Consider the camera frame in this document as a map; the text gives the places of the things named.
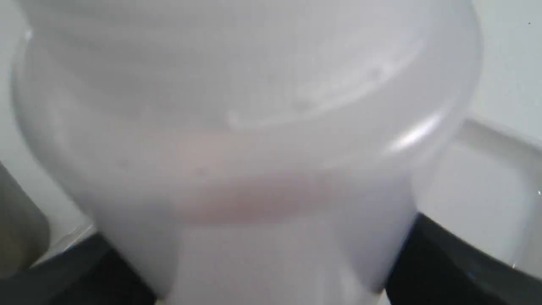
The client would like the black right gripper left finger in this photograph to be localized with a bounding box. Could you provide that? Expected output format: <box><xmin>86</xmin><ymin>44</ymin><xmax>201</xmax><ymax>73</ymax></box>
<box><xmin>0</xmin><ymin>234</ymin><xmax>157</xmax><ymax>305</ymax></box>

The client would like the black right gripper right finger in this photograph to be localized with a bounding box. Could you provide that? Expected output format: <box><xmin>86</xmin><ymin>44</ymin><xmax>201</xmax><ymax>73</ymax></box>
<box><xmin>385</xmin><ymin>213</ymin><xmax>542</xmax><ymax>305</ymax></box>

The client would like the translucent squeeze bottle amber liquid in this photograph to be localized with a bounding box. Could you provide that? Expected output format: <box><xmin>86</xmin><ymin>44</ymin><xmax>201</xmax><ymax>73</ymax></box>
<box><xmin>12</xmin><ymin>0</ymin><xmax>481</xmax><ymax>305</ymax></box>

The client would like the white plastic tray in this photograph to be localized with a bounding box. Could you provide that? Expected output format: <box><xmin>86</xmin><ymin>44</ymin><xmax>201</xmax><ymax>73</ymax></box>
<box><xmin>405</xmin><ymin>119</ymin><xmax>541</xmax><ymax>279</ymax></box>

